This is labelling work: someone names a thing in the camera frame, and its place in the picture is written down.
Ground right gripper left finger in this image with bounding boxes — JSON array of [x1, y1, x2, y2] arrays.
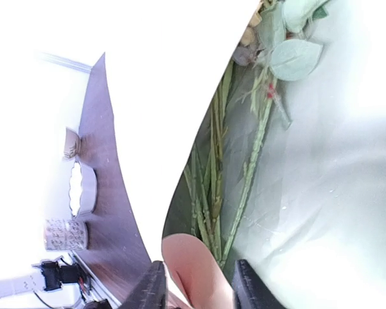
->
[[120, 261, 167, 309]]

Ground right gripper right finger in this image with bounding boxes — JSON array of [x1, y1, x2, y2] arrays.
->
[[232, 259, 286, 309]]

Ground pink rose stem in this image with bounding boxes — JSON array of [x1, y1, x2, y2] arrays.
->
[[220, 1, 327, 267]]

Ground pink and green wrapping paper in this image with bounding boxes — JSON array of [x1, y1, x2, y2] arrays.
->
[[105, 1, 386, 308]]

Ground patterned mug with orange inside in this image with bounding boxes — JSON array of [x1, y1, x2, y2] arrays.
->
[[43, 219, 88, 251]]

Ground white scalloped bowl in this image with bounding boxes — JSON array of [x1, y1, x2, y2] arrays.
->
[[68, 161, 97, 218]]

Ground small white patterned teacup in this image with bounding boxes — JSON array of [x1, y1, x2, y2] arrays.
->
[[63, 127, 81, 160]]

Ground aluminium front rail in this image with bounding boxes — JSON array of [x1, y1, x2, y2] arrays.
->
[[69, 251, 121, 308]]

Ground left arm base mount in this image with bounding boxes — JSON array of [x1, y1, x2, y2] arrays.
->
[[32, 257, 91, 294]]

